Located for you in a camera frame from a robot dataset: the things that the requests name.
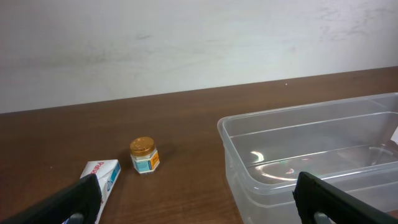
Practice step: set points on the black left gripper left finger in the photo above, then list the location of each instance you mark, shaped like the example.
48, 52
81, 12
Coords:
54, 209

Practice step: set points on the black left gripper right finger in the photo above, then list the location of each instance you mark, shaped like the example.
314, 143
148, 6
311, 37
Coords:
319, 202

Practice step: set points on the white plastic bottle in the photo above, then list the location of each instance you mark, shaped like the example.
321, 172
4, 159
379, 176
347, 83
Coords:
394, 137

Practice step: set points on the clear plastic container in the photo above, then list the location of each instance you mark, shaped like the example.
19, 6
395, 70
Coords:
346, 143

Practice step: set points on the white Panadol medicine box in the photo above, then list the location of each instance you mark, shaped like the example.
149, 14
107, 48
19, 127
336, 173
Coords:
105, 174

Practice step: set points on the small gold-lidded balm jar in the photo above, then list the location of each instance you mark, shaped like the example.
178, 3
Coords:
144, 155

